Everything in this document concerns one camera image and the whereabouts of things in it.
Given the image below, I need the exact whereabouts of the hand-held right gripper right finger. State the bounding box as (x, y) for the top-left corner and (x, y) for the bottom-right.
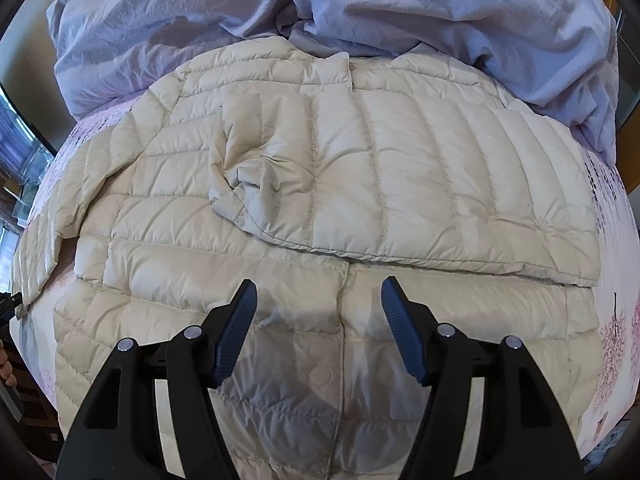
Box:
(381, 276), (586, 480)

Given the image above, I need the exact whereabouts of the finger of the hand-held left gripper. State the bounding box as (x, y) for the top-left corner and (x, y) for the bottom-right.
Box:
(0, 290), (24, 322)

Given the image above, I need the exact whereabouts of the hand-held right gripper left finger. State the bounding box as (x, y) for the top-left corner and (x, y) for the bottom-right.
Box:
(55, 279), (258, 480)

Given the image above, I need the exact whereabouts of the cream puffer jacket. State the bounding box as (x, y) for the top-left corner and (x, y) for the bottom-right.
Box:
(12, 40), (601, 480)

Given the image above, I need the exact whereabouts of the person's left hand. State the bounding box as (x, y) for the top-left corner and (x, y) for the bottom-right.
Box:
(0, 340), (17, 387)

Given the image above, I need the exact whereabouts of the glass window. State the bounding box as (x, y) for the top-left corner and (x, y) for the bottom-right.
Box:
(0, 82), (57, 241)

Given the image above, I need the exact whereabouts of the pink floral bed sheet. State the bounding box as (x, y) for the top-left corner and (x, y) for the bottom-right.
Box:
(10, 40), (640, 466)

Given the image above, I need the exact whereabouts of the lavender crinkled duvet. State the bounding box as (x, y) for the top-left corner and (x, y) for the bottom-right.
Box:
(47, 0), (618, 163)

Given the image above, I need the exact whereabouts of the wooden door frame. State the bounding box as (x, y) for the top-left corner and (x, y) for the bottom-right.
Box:
(601, 0), (627, 36)

